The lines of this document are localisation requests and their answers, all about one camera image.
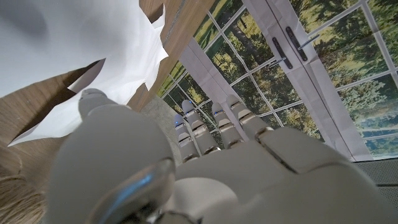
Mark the creased white paper sheet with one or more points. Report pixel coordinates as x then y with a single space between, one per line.
59 124

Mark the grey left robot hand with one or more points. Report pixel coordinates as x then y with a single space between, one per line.
248 180

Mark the printed window backdrop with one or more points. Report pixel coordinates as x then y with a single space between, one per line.
342 93

